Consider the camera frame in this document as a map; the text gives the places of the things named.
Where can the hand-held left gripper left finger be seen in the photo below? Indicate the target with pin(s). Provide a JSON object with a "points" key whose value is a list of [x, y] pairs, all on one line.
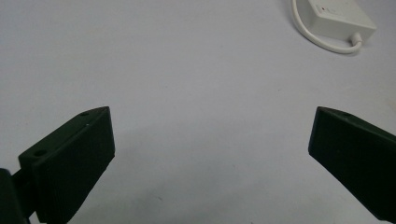
{"points": [[68, 161]]}

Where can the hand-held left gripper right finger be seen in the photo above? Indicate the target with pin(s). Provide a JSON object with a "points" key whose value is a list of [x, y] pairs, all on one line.
{"points": [[355, 155]]}

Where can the white power strip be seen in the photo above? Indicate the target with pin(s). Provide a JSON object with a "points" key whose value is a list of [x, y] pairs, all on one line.
{"points": [[337, 17]]}

